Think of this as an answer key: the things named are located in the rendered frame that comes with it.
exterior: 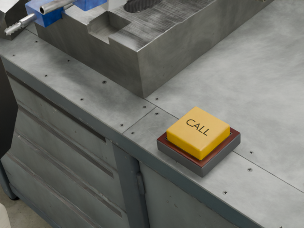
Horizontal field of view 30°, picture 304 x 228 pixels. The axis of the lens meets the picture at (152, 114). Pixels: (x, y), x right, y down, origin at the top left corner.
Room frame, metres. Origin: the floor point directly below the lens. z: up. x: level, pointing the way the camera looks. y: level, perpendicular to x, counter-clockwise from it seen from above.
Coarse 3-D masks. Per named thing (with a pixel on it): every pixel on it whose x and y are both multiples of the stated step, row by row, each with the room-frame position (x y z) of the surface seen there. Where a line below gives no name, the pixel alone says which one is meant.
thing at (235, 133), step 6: (234, 132) 0.52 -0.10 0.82; (162, 138) 0.52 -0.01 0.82; (228, 138) 0.51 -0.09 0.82; (168, 144) 0.51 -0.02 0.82; (222, 144) 0.50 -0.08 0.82; (174, 150) 0.50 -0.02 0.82; (180, 150) 0.50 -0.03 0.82; (216, 150) 0.49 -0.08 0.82; (186, 156) 0.49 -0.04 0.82; (192, 156) 0.48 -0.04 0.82; (210, 156) 0.48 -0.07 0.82; (198, 162) 0.47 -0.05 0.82; (204, 162) 0.47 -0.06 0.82
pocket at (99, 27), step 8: (104, 16) 0.74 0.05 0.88; (112, 16) 0.73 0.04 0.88; (88, 24) 0.71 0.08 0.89; (96, 24) 0.72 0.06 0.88; (104, 24) 0.73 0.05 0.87; (112, 24) 0.74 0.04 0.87; (120, 24) 0.72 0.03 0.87; (88, 32) 0.71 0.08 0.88; (96, 32) 0.72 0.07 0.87; (104, 32) 0.72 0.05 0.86; (112, 32) 0.72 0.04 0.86; (104, 40) 0.68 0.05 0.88
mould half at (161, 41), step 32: (192, 0) 0.74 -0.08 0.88; (224, 0) 0.75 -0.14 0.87; (64, 32) 0.76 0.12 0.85; (128, 32) 0.68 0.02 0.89; (160, 32) 0.66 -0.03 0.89; (192, 32) 0.70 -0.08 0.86; (224, 32) 0.75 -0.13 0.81; (96, 64) 0.70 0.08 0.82; (128, 64) 0.64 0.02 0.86; (160, 64) 0.65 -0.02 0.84
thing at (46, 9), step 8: (56, 0) 0.65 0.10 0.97; (64, 0) 0.65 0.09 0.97; (72, 0) 0.66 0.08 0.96; (80, 0) 0.66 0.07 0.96; (88, 0) 0.66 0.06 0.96; (96, 0) 0.67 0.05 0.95; (104, 0) 0.68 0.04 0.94; (112, 0) 0.68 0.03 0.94; (120, 0) 0.69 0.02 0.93; (40, 8) 0.64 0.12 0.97; (48, 8) 0.64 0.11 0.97; (56, 8) 0.64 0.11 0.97; (80, 8) 0.66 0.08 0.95; (88, 8) 0.66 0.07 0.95; (104, 8) 0.68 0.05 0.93; (112, 8) 0.68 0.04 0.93
